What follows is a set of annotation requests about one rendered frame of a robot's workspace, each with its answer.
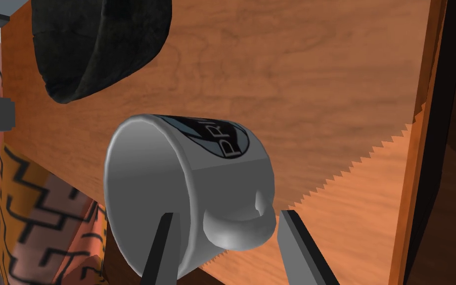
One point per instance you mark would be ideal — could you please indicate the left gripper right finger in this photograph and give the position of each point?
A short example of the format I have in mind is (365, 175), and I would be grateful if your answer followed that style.
(299, 253)

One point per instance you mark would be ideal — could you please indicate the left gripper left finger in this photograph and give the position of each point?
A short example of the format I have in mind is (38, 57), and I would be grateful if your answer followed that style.
(164, 253)

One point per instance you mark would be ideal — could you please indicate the white mug with dark emblem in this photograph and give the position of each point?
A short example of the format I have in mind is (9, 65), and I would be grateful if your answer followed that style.
(180, 186)

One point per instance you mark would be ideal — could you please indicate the wooden table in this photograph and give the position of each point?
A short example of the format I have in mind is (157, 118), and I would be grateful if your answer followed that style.
(311, 99)

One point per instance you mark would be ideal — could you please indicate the black bowl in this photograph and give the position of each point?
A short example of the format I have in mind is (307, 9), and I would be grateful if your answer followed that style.
(93, 43)

